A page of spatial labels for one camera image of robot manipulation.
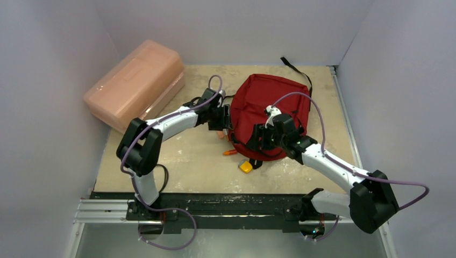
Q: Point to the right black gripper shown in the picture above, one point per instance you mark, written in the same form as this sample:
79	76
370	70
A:
260	136

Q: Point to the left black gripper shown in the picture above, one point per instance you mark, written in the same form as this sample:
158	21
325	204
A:
224	122

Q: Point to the red backpack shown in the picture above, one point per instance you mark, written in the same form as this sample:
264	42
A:
248	108

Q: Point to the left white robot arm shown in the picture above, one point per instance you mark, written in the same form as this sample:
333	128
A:
140	146

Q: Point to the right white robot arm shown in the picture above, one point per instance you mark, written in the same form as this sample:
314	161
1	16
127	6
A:
368	199

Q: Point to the red orange marker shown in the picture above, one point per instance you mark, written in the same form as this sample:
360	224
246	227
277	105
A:
230	152

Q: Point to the yellow grey eraser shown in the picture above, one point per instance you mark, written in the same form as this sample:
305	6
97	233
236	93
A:
245	166

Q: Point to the pink translucent storage box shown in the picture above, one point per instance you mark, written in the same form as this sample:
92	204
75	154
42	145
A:
140	86

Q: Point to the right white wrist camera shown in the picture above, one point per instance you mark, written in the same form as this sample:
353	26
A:
271	112

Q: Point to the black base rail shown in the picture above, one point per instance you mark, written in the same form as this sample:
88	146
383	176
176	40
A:
288	213

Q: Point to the aluminium frame rail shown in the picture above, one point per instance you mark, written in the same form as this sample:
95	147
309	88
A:
196	164

